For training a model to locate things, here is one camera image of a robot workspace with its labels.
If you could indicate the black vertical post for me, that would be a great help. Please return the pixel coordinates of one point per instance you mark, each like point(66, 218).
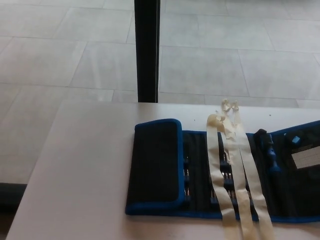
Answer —
point(147, 50)

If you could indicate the small blue plastic piece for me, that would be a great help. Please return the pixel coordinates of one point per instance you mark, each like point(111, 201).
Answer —
point(295, 139)

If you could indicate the white grid card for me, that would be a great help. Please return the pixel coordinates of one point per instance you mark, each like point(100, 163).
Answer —
point(307, 157)

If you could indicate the black blue-trimmed toolkit pouch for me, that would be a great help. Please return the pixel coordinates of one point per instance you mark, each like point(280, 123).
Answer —
point(155, 160)

